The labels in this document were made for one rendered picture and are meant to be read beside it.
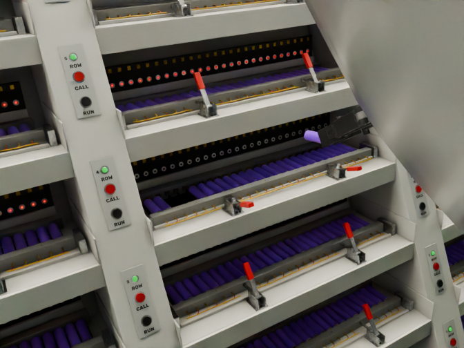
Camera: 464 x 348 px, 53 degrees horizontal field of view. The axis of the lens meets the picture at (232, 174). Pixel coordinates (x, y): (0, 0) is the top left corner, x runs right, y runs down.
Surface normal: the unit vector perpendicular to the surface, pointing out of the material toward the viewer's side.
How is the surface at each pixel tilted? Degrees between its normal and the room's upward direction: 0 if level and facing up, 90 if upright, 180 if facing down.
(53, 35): 90
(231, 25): 111
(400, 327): 21
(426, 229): 90
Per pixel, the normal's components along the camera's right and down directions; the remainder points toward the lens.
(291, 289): -0.07, -0.91
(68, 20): 0.44, -0.04
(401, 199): -0.86, 0.25
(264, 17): 0.50, 0.31
